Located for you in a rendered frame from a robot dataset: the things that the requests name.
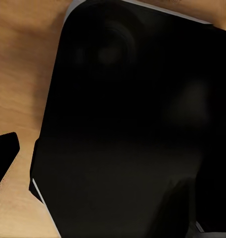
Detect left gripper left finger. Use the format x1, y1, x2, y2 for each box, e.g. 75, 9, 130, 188
0, 132, 20, 182

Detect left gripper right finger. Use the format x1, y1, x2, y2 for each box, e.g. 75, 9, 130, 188
216, 132, 226, 163

